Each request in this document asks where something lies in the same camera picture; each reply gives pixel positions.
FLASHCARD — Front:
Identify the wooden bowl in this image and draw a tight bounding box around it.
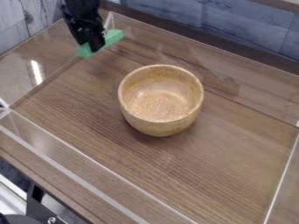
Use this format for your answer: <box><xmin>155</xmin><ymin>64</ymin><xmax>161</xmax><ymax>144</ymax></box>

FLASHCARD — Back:
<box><xmin>117</xmin><ymin>64</ymin><xmax>204</xmax><ymax>137</ymax></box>

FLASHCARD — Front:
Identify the clear acrylic enclosure wall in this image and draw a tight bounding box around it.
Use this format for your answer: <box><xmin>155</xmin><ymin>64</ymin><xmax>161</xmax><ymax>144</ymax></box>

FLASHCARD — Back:
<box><xmin>0</xmin><ymin>99</ymin><xmax>199</xmax><ymax>224</ymax></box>

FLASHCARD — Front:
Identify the green rectangular stick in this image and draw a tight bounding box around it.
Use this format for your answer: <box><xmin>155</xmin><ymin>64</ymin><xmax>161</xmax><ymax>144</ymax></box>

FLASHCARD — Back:
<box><xmin>76</xmin><ymin>29</ymin><xmax>124</xmax><ymax>58</ymax></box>

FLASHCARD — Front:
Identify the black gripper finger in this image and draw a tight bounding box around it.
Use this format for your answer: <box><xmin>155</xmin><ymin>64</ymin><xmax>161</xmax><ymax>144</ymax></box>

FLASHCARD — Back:
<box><xmin>87</xmin><ymin>28</ymin><xmax>105</xmax><ymax>53</ymax></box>
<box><xmin>69</xmin><ymin>25</ymin><xmax>89</xmax><ymax>46</ymax></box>

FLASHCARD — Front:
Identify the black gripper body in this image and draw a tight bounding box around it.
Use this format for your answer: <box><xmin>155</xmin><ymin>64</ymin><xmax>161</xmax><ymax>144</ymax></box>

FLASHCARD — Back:
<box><xmin>60</xmin><ymin>0</ymin><xmax>104</xmax><ymax>35</ymax></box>

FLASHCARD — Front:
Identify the black table frame leg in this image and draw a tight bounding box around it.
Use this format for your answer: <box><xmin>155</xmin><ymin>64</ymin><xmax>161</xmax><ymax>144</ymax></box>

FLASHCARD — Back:
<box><xmin>24</xmin><ymin>184</ymin><xmax>80</xmax><ymax>224</ymax></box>

